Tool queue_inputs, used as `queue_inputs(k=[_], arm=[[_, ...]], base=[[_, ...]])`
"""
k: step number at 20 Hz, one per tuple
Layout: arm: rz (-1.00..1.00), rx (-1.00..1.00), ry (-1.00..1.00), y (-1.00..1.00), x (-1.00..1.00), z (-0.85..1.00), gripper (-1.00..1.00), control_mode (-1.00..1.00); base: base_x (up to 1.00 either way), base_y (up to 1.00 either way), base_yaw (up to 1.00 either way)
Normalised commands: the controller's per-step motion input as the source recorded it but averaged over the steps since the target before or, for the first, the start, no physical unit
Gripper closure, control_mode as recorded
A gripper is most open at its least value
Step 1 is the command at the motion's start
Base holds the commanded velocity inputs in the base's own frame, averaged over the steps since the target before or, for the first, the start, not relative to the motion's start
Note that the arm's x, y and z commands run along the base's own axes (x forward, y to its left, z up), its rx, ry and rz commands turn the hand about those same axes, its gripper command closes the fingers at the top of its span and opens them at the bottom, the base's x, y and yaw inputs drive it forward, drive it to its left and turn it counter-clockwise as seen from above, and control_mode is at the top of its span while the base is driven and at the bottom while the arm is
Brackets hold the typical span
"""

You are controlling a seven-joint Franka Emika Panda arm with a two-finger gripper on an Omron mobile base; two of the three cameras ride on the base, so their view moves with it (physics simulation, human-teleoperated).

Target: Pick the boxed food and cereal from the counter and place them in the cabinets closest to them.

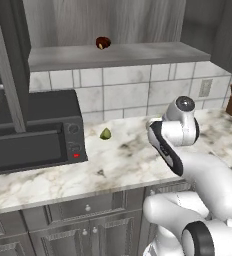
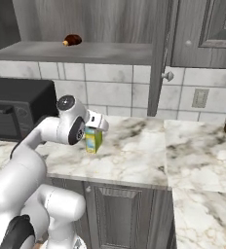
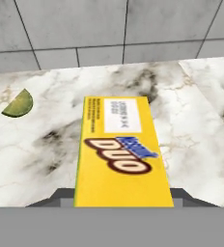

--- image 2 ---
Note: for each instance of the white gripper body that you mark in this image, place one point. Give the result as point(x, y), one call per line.
point(103, 124)

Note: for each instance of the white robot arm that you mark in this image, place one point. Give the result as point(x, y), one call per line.
point(17, 181)

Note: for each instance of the green yellow food box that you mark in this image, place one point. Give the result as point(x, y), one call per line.
point(94, 142)

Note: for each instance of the brown round food item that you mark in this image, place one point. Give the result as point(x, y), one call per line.
point(72, 40)

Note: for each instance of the round silver door knob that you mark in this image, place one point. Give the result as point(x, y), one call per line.
point(88, 189)
point(188, 42)
point(168, 76)

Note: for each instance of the grey open cabinet door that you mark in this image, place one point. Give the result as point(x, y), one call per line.
point(158, 58)

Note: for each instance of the black microwave oven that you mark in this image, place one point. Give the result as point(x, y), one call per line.
point(17, 107)

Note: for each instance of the grey wall outlet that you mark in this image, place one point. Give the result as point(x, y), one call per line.
point(200, 98)

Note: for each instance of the grey open wall cabinet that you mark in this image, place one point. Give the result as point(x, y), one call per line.
point(85, 22)

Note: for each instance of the grey closed wall cabinet door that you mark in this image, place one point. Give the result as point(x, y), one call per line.
point(209, 29)

